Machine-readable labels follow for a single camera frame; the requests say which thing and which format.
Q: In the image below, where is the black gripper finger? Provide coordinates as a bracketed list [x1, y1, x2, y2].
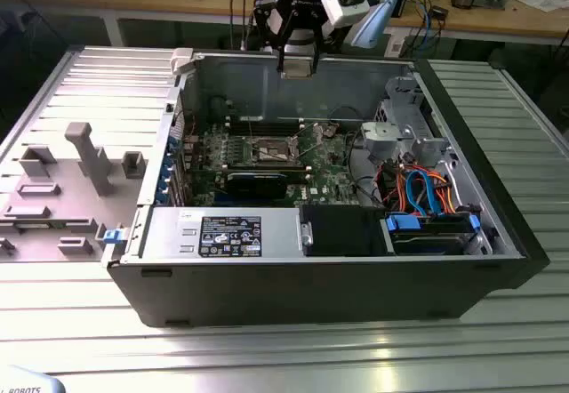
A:
[252, 0, 297, 75]
[309, 5, 329, 75]

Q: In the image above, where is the silver CPU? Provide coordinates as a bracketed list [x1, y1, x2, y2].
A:
[283, 57, 315, 79]

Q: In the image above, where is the black RAM slot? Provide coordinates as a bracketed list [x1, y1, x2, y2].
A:
[227, 125, 305, 132]
[227, 118, 305, 124]
[227, 122, 305, 129]
[227, 130, 305, 138]

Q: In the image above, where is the CPU socket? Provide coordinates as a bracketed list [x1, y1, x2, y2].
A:
[248, 133, 301, 166]

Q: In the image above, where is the pale grey case latch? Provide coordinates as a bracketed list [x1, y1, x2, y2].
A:
[169, 47, 197, 76]

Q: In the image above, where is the silver metal drive cage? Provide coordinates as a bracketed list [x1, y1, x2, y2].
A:
[358, 76, 450, 170]

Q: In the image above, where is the green RAM stick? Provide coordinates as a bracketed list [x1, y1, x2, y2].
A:
[227, 164, 309, 177]

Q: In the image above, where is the green motherboard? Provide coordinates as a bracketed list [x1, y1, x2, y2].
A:
[177, 118, 359, 211]

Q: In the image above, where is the wooden workbench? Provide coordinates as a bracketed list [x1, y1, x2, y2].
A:
[0, 0, 569, 50]

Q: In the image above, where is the black plastic bay shroud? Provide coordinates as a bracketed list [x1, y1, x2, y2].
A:
[299, 204, 389, 258]

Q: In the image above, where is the white paper sheet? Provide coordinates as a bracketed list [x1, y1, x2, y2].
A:
[515, 0, 568, 12]

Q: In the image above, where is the silver power supply unit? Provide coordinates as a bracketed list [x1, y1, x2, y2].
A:
[140, 206, 309, 264]

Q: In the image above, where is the hard disk blue carrier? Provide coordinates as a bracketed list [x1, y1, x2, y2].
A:
[382, 213, 485, 257]

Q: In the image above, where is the black open PC case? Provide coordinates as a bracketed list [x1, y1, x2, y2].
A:
[100, 47, 551, 330]

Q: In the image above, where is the blue plastic clip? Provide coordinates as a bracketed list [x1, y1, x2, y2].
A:
[101, 227, 129, 247]

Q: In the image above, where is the grey parts rack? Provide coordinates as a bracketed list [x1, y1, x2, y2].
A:
[0, 121, 148, 264]

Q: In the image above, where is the pale blue teach pendant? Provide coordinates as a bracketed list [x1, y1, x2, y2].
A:
[0, 364, 68, 393]

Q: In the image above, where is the thick black cable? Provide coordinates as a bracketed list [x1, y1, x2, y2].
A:
[346, 130, 386, 210]

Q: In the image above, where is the orange wire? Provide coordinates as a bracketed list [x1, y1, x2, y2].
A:
[435, 172, 461, 214]
[390, 165, 409, 213]

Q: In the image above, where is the blue wire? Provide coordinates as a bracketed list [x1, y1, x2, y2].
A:
[405, 166, 442, 217]

